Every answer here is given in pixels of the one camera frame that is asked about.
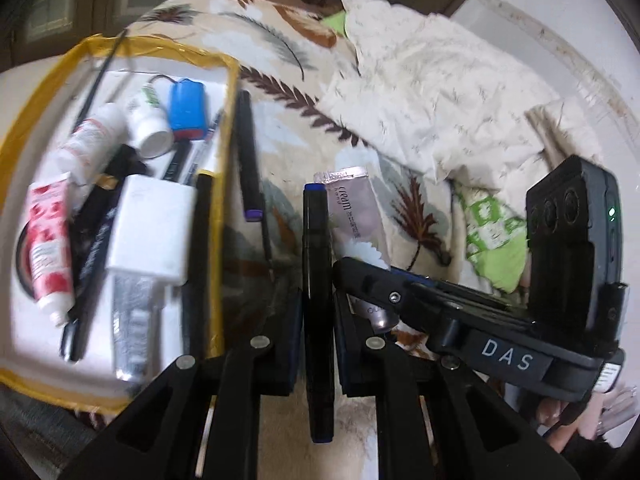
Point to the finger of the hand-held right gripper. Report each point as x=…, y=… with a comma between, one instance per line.
x=370, y=280
x=430, y=284

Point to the white bottle red label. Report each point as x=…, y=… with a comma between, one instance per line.
x=92, y=140

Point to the pink silver cream tube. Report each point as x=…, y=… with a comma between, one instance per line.
x=352, y=210

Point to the black pencil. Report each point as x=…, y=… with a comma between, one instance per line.
x=75, y=330

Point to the black mascara tube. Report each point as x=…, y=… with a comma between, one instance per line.
x=117, y=165

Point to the black eyeliner pen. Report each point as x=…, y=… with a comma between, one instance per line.
x=200, y=260

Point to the pink floral tube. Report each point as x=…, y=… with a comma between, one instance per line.
x=47, y=240

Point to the white charger plug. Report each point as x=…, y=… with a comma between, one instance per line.
x=150, y=225

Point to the white sprig-print quilt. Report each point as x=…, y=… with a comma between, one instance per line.
x=450, y=100

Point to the clear ballpoint pen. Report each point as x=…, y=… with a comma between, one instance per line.
x=202, y=155

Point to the white bottle green label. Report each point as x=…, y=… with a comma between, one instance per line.
x=150, y=130

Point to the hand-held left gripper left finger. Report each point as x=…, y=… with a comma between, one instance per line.
x=295, y=345

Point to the yellow-edged white box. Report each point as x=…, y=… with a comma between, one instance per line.
x=35, y=345

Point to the window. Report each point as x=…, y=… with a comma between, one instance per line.
x=50, y=0

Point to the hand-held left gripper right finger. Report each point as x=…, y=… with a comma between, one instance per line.
x=342, y=355

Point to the person's right hand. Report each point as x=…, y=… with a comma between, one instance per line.
x=615, y=405

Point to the leaf-print fleece blanket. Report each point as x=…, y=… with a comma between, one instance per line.
x=290, y=85

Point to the blue battery pack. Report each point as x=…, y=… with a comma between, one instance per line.
x=187, y=107

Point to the black marker blue ends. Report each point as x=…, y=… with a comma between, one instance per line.
x=317, y=270

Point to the black pen purple end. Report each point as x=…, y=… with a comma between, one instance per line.
x=247, y=155

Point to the thin black stick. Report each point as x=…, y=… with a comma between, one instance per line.
x=97, y=80

